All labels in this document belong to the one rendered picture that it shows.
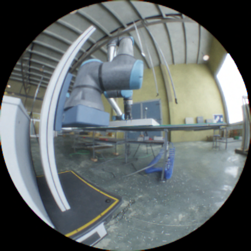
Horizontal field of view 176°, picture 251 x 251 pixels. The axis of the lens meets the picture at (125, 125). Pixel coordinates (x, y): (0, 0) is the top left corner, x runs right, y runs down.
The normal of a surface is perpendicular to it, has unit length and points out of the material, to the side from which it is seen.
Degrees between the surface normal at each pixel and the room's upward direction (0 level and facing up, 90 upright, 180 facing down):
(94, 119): 90
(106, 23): 180
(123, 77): 138
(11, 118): 90
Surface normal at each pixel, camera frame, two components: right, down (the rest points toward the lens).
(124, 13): -0.01, 1.00
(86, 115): 0.88, -0.04
